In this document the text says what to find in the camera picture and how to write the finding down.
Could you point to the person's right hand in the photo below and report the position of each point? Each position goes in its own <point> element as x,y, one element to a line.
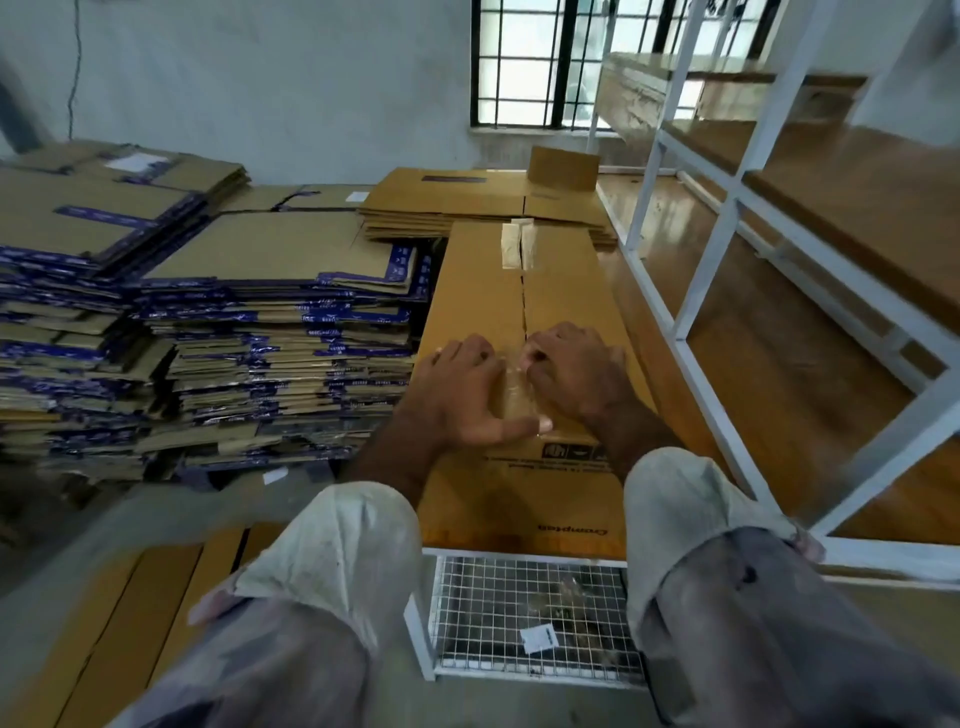
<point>578,372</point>

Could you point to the person's left hand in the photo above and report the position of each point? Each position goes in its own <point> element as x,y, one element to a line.
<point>465,398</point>

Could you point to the brown cardboard box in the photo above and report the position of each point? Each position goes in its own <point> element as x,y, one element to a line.
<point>473,285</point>

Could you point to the stack of brown cartons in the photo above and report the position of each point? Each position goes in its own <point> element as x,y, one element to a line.
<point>435,195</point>

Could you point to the assembled boxes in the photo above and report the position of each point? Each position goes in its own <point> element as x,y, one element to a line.
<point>120,615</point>

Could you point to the person's right forearm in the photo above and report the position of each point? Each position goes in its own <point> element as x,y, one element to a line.
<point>638,435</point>

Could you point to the person's left forearm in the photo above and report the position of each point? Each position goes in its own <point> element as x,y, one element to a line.
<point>390,465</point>

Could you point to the person's light grey shirt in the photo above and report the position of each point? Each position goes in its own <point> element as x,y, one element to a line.
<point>345,585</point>

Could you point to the white metal shelf rack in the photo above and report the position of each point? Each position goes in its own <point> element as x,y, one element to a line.
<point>720,240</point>

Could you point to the wooden table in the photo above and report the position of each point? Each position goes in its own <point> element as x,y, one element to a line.
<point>780,405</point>

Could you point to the crumpled tape scraps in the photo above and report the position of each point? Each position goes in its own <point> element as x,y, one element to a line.
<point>578,608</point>

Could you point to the white paper tag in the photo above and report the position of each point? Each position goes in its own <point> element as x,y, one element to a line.
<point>540,638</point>

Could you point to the black framed window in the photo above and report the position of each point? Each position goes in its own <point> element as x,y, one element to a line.
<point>563,60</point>

